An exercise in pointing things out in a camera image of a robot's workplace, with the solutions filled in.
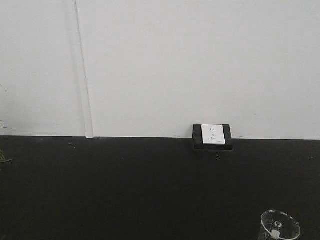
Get black socket mounting box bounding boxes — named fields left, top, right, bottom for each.
left=192, top=124, right=233, bottom=152

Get clear glass beaker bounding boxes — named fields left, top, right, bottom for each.
left=257, top=210, right=301, bottom=240

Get green plant leaves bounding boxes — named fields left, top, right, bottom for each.
left=0, top=150, right=13, bottom=164

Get white wall power socket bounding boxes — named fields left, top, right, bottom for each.
left=201, top=124, right=226, bottom=145

